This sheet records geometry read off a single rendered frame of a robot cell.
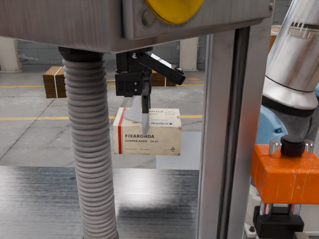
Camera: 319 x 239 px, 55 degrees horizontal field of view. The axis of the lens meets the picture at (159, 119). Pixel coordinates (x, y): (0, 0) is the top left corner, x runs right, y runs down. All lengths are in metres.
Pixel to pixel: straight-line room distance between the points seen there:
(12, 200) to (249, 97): 0.71
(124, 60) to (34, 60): 5.39
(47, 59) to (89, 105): 5.76
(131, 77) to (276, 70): 0.34
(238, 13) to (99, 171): 0.16
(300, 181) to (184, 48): 5.44
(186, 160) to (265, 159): 0.73
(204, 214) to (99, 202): 0.11
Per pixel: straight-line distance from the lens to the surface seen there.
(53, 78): 4.30
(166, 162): 0.94
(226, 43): 0.25
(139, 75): 0.70
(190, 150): 1.02
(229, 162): 0.30
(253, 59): 0.26
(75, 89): 0.23
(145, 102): 0.69
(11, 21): 0.17
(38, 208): 0.82
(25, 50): 6.09
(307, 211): 0.72
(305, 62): 0.49
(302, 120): 0.52
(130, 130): 0.72
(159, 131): 0.72
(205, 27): 0.16
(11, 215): 0.82
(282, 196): 0.24
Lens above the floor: 1.31
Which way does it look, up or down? 22 degrees down
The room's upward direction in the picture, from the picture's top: straight up
